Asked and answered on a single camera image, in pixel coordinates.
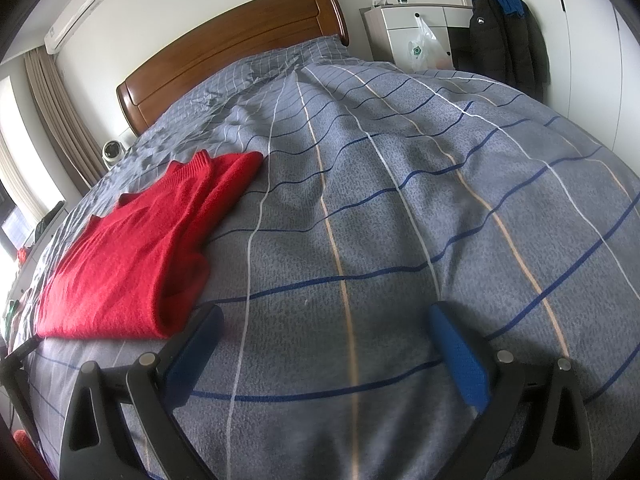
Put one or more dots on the white round camera device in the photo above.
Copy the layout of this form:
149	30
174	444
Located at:
113	152

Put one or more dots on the white wardrobe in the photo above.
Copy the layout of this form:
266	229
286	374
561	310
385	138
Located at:
594	70

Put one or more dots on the white plastic bag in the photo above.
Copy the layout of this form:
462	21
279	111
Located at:
426	52

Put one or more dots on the white dresser cabinet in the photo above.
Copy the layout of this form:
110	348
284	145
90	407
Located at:
394	34

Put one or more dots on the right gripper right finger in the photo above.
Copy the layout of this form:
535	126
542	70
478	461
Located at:
555	439

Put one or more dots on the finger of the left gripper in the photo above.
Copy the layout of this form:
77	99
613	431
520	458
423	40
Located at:
14	379

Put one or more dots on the wooden headboard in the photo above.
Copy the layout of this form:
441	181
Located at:
249	29

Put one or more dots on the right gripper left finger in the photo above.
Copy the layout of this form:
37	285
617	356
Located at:
97	443

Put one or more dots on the beige curtain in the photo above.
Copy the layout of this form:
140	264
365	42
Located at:
70	137

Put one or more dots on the red knit sweater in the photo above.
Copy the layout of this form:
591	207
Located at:
137	272

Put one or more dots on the grey plaid duvet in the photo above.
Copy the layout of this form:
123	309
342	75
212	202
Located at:
379	193

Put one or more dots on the white air conditioner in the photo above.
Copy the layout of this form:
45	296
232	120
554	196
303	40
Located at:
72	16

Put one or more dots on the black jacket on chair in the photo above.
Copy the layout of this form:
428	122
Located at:
508	48

